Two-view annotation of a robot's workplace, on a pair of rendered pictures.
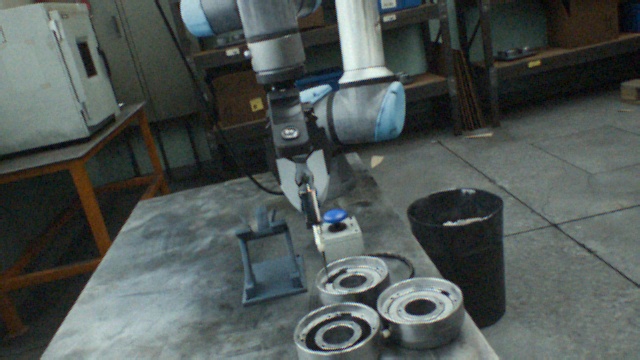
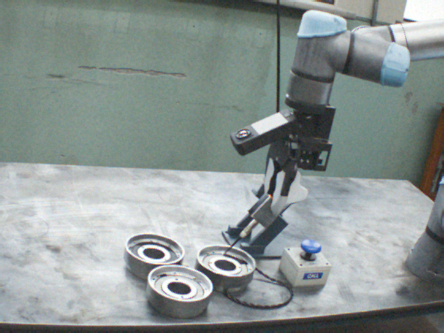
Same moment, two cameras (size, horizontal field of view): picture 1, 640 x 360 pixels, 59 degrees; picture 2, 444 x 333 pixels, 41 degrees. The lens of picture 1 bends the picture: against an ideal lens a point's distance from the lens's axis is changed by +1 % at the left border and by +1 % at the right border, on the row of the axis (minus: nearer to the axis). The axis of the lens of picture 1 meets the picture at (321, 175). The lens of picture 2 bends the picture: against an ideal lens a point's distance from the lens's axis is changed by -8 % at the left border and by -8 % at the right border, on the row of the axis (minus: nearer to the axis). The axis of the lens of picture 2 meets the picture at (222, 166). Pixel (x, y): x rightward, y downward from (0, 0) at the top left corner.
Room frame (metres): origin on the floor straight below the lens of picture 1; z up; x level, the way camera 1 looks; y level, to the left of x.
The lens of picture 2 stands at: (0.34, -0.90, 1.39)
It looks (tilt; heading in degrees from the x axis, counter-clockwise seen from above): 21 degrees down; 70
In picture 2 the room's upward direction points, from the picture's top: 12 degrees clockwise
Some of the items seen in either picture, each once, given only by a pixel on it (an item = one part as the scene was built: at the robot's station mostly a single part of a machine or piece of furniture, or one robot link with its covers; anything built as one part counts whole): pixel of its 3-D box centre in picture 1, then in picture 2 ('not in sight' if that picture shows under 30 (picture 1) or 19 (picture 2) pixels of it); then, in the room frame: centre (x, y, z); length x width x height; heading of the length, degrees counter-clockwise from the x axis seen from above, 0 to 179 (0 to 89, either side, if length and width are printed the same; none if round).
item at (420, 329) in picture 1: (421, 312); (178, 292); (0.61, -0.09, 0.82); 0.10 x 0.10 x 0.04
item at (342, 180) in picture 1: (320, 169); (443, 250); (1.21, 0.00, 0.85); 0.15 x 0.15 x 0.10
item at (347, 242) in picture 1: (339, 237); (308, 266); (0.88, -0.01, 0.82); 0.08 x 0.07 x 0.05; 3
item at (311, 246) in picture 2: (336, 225); (308, 254); (0.87, -0.01, 0.85); 0.04 x 0.04 x 0.05
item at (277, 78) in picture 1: (289, 109); (302, 133); (0.81, 0.03, 1.07); 0.09 x 0.08 x 0.12; 2
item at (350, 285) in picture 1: (354, 286); (223, 269); (0.71, -0.01, 0.82); 0.10 x 0.10 x 0.04
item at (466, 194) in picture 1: (460, 258); not in sight; (1.83, -0.44, 0.21); 0.34 x 0.34 x 0.43
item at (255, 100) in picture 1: (241, 94); not in sight; (4.29, 0.47, 0.64); 0.49 x 0.40 x 0.37; 98
